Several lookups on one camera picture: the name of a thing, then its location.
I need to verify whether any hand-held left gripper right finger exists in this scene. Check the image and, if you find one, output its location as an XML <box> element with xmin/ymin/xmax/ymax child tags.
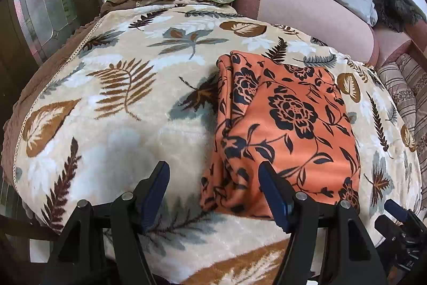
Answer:
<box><xmin>258</xmin><ymin>160</ymin><xmax>388</xmax><ymax>285</ymax></box>

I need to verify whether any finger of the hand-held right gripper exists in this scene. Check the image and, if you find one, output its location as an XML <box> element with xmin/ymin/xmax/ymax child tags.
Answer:
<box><xmin>383</xmin><ymin>199</ymin><xmax>427</xmax><ymax>234</ymax></box>
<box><xmin>374</xmin><ymin>217</ymin><xmax>406</xmax><ymax>240</ymax></box>

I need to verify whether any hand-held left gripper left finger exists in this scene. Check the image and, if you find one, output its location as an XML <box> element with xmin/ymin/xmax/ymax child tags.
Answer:
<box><xmin>40</xmin><ymin>160</ymin><xmax>171</xmax><ymax>285</ymax></box>

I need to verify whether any orange floral garment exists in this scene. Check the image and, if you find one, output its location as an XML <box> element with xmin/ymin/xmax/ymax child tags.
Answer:
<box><xmin>199</xmin><ymin>50</ymin><xmax>362</xmax><ymax>219</ymax></box>

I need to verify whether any leaf print blanket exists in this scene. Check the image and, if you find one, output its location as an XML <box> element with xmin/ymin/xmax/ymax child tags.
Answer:
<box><xmin>15</xmin><ymin>3</ymin><xmax>422</xmax><ymax>285</ymax></box>

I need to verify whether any striped beige cushion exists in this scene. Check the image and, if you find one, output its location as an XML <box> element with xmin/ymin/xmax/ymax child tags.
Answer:
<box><xmin>377</xmin><ymin>53</ymin><xmax>427</xmax><ymax>155</ymax></box>

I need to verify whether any brown quilted bed cover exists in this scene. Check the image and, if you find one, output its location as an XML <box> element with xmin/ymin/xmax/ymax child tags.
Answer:
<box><xmin>2</xmin><ymin>0</ymin><xmax>234</xmax><ymax>175</ymax></box>

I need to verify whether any pink brown bolster cushion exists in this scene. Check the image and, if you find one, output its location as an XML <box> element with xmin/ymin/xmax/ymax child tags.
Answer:
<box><xmin>234</xmin><ymin>0</ymin><xmax>427</xmax><ymax>67</ymax></box>

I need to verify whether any dark furry cushion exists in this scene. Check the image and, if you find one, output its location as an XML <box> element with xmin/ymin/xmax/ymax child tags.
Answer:
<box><xmin>372</xmin><ymin>0</ymin><xmax>427</xmax><ymax>33</ymax></box>

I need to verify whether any wooden glass door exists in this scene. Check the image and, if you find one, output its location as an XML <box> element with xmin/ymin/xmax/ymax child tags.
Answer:
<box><xmin>0</xmin><ymin>0</ymin><xmax>101</xmax><ymax>72</ymax></box>

